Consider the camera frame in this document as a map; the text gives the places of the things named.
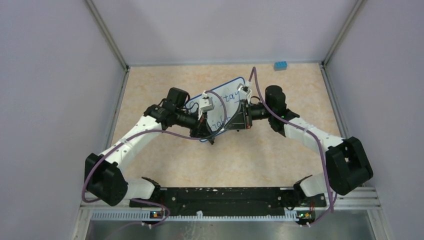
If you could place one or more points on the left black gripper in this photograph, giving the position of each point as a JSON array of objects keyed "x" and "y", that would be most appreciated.
[{"x": 202, "y": 129}]

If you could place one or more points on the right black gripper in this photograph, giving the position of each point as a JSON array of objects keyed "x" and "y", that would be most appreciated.
[{"x": 237, "y": 121}]

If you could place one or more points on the blue framed whiteboard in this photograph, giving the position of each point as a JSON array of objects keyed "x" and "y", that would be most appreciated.
[{"x": 225, "y": 101}]

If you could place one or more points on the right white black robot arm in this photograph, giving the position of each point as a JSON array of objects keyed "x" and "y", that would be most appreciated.
[{"x": 345, "y": 163}]

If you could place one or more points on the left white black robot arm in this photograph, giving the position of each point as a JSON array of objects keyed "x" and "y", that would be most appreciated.
[{"x": 103, "y": 173}]

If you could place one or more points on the blue toy brick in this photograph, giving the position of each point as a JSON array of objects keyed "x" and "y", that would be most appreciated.
[{"x": 280, "y": 66}]

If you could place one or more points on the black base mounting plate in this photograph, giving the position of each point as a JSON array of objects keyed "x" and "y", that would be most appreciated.
[{"x": 234, "y": 201}]

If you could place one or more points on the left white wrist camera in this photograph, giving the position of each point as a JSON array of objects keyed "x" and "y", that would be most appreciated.
[{"x": 205, "y": 104}]

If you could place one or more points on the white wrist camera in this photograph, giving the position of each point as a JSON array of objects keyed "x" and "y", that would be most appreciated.
[
  {"x": 244, "y": 91},
  {"x": 205, "y": 104}
]

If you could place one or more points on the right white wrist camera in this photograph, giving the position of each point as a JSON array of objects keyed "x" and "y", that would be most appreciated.
[{"x": 244, "y": 91}]

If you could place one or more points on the white slotted cable duct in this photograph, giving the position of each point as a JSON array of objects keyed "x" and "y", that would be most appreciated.
[{"x": 147, "y": 216}]

